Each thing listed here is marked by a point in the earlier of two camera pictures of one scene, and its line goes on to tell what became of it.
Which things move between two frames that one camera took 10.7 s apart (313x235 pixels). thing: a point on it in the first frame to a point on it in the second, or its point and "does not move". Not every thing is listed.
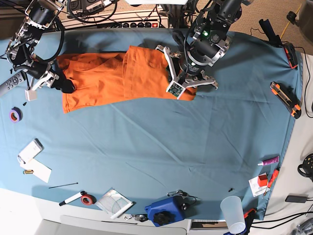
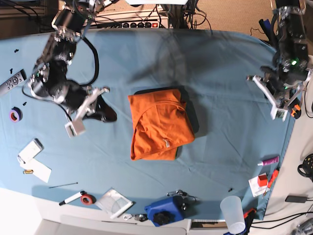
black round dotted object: (306, 169) does not move
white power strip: (137, 20) does not move
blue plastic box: (170, 209) does not move
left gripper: (178, 84) to (281, 91)
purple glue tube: (274, 159) does not move
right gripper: (51, 80) to (79, 102)
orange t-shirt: (139, 72) to (161, 123)
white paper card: (39, 170) does not move
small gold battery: (28, 171) does not move
